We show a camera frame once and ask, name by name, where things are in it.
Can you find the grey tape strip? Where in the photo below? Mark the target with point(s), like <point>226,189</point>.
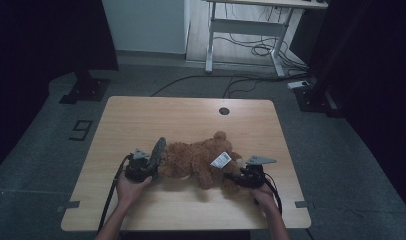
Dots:
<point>301,204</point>
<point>69,205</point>

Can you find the brown teddy bear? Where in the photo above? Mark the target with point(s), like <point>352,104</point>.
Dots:
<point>191,160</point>

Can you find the person's left hand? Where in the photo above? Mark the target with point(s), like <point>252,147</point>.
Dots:
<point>129,191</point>

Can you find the white desk frame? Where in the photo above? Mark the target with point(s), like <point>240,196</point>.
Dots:
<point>247,26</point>

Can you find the dark curtain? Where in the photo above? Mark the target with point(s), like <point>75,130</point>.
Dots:
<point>41,40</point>
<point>374,66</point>

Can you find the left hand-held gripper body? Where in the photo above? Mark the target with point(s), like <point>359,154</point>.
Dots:
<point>139,170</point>

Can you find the white power strip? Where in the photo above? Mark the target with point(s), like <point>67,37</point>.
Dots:
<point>298,84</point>

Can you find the person's right hand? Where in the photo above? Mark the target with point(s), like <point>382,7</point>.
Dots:
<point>265,198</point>

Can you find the white partition panel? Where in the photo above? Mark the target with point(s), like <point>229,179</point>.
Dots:
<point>144,23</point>

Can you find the black stand base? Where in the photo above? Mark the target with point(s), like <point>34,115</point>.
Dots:
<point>87,90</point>
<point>312,100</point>

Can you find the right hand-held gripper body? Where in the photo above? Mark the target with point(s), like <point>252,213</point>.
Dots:
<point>252,176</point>

